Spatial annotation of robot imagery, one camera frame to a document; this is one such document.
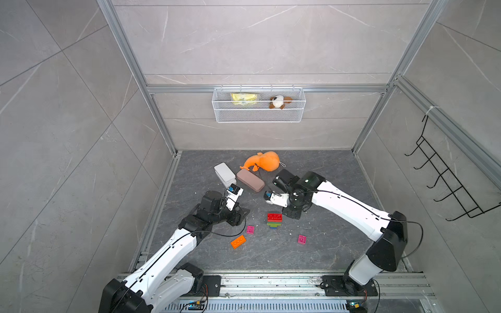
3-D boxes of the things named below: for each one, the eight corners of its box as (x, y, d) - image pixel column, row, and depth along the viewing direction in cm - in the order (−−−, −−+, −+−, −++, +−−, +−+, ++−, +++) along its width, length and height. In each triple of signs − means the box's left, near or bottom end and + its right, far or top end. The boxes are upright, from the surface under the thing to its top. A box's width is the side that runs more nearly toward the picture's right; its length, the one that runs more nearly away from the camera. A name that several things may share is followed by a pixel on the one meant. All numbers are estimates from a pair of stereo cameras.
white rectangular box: (225, 189, 104) (224, 183, 100) (213, 172, 111) (211, 166, 107) (237, 182, 107) (236, 176, 103) (224, 166, 114) (223, 160, 110)
